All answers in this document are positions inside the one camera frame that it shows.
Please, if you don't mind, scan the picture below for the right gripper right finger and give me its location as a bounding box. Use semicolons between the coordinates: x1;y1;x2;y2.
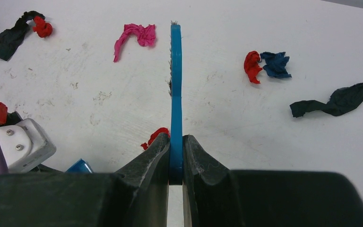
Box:
183;135;363;227

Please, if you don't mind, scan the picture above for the red paper scrap back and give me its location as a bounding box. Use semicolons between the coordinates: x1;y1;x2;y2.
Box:
243;51;262;84

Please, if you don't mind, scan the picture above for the black paper scrap left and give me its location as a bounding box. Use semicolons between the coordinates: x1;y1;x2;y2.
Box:
0;11;45;61

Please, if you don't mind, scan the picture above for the blue hand brush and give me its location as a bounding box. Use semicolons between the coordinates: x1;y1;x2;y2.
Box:
169;21;183;185

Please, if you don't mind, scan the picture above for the red paper scrap left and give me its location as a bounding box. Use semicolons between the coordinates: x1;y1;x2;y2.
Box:
32;16;53;38

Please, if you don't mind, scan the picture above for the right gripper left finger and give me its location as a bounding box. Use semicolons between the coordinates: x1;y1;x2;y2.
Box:
0;133;169;227

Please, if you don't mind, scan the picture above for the blue dustpan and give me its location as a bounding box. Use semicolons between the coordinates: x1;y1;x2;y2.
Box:
66;159;93;173

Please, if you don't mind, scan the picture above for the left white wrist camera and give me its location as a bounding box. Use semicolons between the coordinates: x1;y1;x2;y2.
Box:
0;102;56;175

